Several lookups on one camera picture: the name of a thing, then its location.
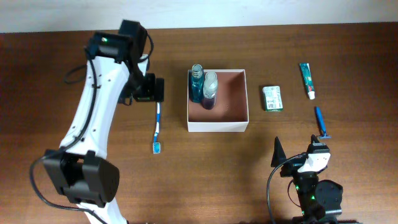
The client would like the green toothpaste tube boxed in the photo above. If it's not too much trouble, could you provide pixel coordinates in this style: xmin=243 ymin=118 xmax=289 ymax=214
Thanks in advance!
xmin=299 ymin=63 xmax=315 ymax=100

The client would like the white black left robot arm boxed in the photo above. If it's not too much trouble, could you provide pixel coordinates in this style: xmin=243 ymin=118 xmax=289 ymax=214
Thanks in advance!
xmin=38 ymin=20 xmax=164 ymax=223

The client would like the blue disposable razor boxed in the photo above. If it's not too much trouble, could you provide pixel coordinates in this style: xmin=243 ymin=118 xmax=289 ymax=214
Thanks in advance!
xmin=315 ymin=106 xmax=331 ymax=139

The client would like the clear foaming soap pump bottle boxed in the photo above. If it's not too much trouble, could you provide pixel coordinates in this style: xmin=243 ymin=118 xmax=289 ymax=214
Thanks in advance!
xmin=202 ymin=72 xmax=218 ymax=110

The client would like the green white soap box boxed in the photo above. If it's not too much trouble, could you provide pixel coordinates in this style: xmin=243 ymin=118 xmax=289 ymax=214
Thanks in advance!
xmin=262 ymin=86 xmax=284 ymax=112

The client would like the blue Listerine mouthwash bottle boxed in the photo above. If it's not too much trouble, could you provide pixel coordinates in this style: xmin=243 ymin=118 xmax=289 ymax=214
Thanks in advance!
xmin=190 ymin=64 xmax=205 ymax=103

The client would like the blue white toothbrush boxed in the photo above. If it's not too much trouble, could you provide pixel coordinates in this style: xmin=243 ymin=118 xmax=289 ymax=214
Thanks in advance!
xmin=152 ymin=102 xmax=161 ymax=154

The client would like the pink white open box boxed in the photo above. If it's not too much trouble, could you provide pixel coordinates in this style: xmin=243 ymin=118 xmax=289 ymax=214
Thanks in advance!
xmin=187 ymin=69 xmax=249 ymax=133

